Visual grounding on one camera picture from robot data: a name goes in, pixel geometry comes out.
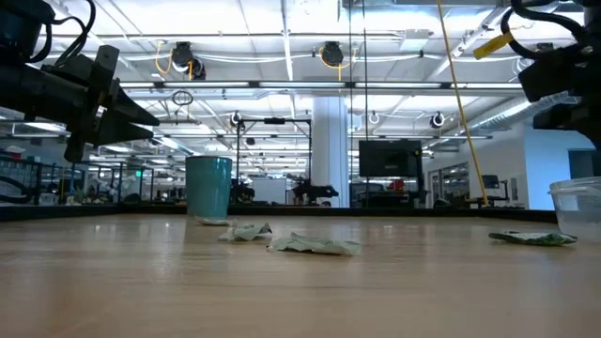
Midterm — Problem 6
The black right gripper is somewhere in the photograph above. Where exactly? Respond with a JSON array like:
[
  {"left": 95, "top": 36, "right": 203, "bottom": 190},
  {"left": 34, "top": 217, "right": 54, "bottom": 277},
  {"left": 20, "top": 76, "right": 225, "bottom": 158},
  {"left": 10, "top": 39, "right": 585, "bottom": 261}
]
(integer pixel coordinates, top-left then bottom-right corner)
[{"left": 517, "top": 43, "right": 601, "bottom": 103}]

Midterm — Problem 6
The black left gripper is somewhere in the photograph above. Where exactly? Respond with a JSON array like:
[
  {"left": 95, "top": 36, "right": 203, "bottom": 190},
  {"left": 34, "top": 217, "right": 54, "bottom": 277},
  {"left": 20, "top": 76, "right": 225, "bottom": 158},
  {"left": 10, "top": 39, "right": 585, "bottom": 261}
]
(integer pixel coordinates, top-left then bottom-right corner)
[{"left": 39, "top": 44, "right": 162, "bottom": 163}]

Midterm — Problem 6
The small white sweetener packet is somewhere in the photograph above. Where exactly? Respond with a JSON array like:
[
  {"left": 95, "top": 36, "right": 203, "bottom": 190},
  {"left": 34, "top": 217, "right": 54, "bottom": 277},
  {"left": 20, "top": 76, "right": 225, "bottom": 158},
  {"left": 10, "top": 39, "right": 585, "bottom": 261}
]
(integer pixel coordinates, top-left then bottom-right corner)
[{"left": 194, "top": 216, "right": 234, "bottom": 227}]

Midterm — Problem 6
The pale green sweetener packet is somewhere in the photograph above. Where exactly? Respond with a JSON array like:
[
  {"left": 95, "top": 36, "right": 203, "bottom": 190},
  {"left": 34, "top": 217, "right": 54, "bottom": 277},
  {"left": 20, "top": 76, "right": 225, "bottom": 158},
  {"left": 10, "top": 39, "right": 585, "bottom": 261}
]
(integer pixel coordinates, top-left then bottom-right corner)
[
  {"left": 217, "top": 221, "right": 273, "bottom": 243},
  {"left": 267, "top": 232, "right": 362, "bottom": 257}
]

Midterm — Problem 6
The dark green sweetener packet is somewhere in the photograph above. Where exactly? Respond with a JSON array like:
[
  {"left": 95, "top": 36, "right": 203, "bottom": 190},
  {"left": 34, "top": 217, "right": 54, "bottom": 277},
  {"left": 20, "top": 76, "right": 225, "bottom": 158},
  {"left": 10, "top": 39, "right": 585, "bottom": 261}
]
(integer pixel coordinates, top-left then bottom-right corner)
[{"left": 487, "top": 229, "right": 578, "bottom": 247}]

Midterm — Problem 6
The teal cup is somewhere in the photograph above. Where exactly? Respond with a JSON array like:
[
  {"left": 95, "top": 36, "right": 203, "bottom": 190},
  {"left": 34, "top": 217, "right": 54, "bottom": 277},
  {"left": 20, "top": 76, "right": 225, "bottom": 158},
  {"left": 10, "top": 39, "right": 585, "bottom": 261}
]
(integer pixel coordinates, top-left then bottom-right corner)
[{"left": 185, "top": 155, "right": 234, "bottom": 220}]

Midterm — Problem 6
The background storage shelf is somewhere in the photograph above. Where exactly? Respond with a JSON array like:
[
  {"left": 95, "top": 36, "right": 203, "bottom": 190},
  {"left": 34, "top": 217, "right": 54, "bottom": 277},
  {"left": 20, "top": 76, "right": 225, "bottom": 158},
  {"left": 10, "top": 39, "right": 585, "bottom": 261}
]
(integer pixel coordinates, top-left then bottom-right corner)
[{"left": 0, "top": 153, "right": 88, "bottom": 207}]

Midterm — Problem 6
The background desk with chair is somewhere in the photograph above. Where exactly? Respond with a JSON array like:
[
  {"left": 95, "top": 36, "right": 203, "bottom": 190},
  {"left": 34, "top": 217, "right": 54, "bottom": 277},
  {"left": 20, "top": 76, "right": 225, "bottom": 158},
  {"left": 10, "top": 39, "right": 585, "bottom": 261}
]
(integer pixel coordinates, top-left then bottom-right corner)
[{"left": 463, "top": 174, "right": 512, "bottom": 208}]

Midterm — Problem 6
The clear bag of green items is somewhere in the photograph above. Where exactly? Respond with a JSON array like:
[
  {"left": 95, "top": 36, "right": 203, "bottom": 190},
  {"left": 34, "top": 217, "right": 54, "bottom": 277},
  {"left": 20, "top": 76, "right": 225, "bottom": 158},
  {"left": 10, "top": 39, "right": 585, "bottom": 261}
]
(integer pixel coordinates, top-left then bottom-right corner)
[{"left": 547, "top": 176, "right": 601, "bottom": 243}]

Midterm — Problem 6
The white board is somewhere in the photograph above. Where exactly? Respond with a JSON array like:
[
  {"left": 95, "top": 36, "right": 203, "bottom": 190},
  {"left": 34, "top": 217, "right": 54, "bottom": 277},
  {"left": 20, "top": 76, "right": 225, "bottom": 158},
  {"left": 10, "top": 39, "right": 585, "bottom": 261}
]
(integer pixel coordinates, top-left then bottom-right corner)
[{"left": 251, "top": 177, "right": 288, "bottom": 206}]

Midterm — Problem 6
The black monitor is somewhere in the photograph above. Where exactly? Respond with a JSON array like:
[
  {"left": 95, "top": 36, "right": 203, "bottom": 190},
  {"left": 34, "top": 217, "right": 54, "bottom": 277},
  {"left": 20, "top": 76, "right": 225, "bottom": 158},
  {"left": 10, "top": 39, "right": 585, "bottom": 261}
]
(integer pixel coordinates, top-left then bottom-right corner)
[{"left": 358, "top": 139, "right": 424, "bottom": 179}]

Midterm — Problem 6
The white column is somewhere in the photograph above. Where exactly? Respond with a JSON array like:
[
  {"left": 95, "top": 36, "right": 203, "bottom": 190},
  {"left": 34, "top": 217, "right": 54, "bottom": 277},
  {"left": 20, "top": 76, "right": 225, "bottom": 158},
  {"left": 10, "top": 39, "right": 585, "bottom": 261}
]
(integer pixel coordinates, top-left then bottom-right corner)
[{"left": 311, "top": 95, "right": 351, "bottom": 208}]

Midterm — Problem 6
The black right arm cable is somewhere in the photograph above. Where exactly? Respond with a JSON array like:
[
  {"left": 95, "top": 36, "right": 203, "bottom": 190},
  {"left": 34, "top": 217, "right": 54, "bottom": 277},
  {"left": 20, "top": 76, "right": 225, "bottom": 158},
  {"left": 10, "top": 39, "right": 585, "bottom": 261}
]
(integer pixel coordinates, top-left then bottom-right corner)
[{"left": 499, "top": 0, "right": 588, "bottom": 61}]

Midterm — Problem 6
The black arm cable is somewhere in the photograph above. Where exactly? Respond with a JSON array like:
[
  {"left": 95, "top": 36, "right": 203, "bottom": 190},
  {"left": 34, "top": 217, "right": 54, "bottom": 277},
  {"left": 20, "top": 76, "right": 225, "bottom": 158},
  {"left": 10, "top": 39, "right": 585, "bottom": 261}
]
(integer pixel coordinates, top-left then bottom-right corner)
[
  {"left": 27, "top": 0, "right": 98, "bottom": 67},
  {"left": 499, "top": 0, "right": 588, "bottom": 61}
]

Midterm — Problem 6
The hanging black cable coil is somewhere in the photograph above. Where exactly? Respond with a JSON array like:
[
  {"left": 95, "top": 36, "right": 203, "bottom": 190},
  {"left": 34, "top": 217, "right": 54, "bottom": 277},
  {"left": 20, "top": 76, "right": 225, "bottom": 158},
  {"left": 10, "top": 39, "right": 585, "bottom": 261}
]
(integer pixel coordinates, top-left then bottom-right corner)
[{"left": 171, "top": 89, "right": 195, "bottom": 108}]

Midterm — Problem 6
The yellow cable tag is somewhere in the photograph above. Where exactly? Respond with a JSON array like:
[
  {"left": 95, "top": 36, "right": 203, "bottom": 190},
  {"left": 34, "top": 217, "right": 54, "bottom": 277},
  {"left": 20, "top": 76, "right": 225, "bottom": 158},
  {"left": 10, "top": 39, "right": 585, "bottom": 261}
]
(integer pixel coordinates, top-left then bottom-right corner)
[{"left": 472, "top": 31, "right": 516, "bottom": 61}]

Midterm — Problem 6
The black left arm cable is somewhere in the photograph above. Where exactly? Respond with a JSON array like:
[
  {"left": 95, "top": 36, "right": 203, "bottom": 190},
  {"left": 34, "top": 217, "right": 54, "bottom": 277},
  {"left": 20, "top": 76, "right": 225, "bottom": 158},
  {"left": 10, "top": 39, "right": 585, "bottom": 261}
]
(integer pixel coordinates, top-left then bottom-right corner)
[{"left": 27, "top": 0, "right": 98, "bottom": 67}]

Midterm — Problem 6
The yellow cord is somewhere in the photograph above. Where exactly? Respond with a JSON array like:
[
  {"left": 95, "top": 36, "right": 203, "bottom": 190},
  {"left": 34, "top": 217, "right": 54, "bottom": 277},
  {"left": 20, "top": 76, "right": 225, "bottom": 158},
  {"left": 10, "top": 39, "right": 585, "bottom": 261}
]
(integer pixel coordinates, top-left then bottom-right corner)
[{"left": 436, "top": 0, "right": 490, "bottom": 194}]

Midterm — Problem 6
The black background rig frame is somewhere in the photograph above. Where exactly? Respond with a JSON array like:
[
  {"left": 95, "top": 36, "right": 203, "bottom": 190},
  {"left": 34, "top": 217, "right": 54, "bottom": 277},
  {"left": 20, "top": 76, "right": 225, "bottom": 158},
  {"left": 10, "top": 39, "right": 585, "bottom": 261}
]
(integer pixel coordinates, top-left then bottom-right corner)
[{"left": 234, "top": 116, "right": 314, "bottom": 204}]

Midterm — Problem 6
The thin black hanging cable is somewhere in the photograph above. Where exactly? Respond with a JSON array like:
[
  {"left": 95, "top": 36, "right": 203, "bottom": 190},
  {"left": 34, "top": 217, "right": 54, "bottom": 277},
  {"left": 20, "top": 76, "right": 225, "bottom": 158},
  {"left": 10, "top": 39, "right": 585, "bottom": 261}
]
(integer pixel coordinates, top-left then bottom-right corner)
[
  {"left": 347, "top": 0, "right": 354, "bottom": 208},
  {"left": 361, "top": 0, "right": 371, "bottom": 208}
]

